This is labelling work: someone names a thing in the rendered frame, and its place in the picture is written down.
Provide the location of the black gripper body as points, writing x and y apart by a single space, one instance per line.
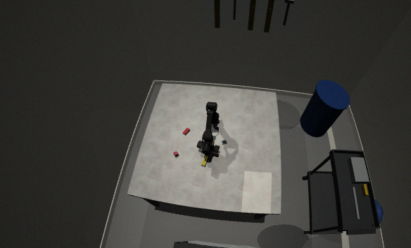
214 148

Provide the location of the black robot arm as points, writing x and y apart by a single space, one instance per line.
212 117

